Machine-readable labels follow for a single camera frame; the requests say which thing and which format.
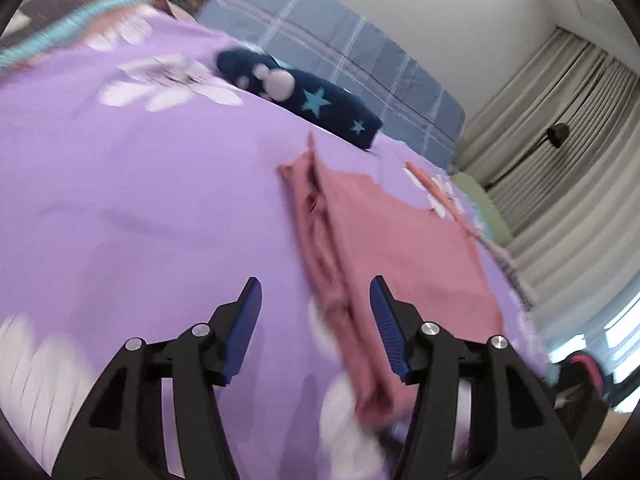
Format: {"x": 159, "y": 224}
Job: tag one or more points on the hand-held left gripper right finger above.
{"x": 385, "y": 321}

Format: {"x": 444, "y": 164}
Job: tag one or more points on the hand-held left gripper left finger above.
{"x": 245, "y": 325}

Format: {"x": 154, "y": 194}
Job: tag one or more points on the pink shirt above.
{"x": 400, "y": 240}

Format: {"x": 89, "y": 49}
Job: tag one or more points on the salmon cloth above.
{"x": 435, "y": 190}

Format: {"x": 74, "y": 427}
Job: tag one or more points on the purple floral bed sheet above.
{"x": 150, "y": 210}

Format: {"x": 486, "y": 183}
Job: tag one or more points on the green pillow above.
{"x": 480, "y": 200}

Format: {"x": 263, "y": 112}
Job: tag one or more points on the black pink chair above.
{"x": 585, "y": 375}

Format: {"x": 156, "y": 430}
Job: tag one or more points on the navy star print garment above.
{"x": 330, "y": 110}

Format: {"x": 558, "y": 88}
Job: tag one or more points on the beige curtain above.
{"x": 575, "y": 185}

